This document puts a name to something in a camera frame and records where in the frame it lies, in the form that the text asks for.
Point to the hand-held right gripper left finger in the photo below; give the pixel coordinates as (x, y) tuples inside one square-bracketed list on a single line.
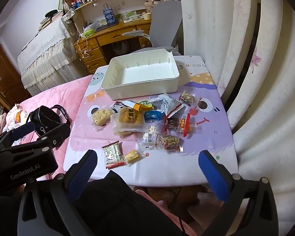
[(82, 174)]

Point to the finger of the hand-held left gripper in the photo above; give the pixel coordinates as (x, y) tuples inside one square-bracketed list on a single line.
[(22, 129), (51, 139)]

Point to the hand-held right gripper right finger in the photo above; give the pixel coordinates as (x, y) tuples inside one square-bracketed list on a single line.
[(212, 177)]

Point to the beige packet red edges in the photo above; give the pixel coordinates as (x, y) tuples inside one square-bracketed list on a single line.
[(111, 153)]

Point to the small yellow snack packet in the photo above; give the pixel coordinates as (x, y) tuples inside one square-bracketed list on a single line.
[(132, 156)]

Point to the pale puffed snack packet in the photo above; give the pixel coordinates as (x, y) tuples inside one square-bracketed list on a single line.
[(102, 115)]

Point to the nut cluster packet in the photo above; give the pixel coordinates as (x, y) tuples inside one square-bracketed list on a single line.
[(168, 141)]

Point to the red sausage stick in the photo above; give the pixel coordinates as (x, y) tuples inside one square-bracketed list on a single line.
[(186, 125)]

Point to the dark nut packet red label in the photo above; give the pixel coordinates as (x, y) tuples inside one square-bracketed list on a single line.
[(174, 124)]

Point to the yellow noodle snack packet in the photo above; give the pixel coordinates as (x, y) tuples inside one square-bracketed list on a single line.
[(131, 118)]

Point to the white purple packet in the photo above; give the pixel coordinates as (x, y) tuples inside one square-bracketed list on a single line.
[(151, 129)]

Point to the white packet red edge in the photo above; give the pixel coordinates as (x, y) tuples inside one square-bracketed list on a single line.
[(173, 109)]

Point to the clear nut bar packet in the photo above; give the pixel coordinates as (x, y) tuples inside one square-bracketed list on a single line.
[(186, 97)]

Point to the blue snack packet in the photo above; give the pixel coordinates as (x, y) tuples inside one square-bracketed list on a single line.
[(152, 115)]

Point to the orange white snack packet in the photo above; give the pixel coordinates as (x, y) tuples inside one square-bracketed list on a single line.
[(135, 106)]

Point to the silver snack packet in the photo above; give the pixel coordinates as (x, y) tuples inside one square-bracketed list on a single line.
[(162, 99)]

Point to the green snack packet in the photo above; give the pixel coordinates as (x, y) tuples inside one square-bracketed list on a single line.
[(145, 103)]

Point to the white plastic storage box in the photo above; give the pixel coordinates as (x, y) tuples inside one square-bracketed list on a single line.
[(142, 76)]

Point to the printed plush blanket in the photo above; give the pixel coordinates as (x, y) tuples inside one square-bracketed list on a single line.
[(12, 118)]

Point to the black handbag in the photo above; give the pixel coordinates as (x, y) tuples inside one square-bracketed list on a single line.
[(45, 118)]

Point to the cartoon printed small table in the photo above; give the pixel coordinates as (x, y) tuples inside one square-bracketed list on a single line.
[(199, 157)]

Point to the wooden door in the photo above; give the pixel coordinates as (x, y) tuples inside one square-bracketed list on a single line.
[(5, 78)]

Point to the white lace cloth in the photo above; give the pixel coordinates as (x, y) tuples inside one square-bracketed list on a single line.
[(44, 49)]

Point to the white floral curtain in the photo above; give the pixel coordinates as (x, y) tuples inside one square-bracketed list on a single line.
[(260, 78)]

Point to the stack of books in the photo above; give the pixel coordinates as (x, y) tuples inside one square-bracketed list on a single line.
[(48, 19)]

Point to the green tissue pack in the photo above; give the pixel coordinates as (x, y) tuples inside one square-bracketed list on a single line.
[(88, 32)]

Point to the clear plastic bag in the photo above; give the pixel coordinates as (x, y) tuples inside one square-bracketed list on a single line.
[(93, 25)]

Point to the floral cloth bag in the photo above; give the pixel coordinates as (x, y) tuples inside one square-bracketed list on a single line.
[(68, 16)]

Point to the blue paper bag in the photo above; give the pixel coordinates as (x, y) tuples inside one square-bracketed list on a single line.
[(110, 16)]

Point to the white mug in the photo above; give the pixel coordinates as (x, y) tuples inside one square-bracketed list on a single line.
[(147, 16)]

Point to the grey office chair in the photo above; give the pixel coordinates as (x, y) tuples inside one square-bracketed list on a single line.
[(164, 22)]

